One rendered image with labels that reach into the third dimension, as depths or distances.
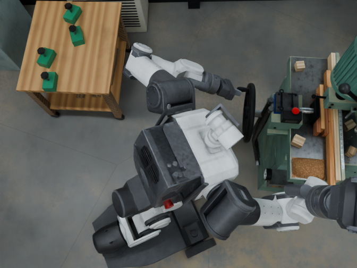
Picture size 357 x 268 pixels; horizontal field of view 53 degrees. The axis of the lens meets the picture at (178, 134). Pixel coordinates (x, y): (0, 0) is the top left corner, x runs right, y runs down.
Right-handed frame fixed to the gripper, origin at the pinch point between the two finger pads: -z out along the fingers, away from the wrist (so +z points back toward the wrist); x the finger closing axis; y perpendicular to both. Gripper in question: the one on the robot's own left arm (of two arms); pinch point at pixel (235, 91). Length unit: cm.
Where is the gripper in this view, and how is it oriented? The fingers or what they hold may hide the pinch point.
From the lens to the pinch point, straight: 168.2
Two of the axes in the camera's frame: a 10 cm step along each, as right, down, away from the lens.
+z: -8.8, -2.3, -4.1
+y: 4.4, -7.1, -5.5
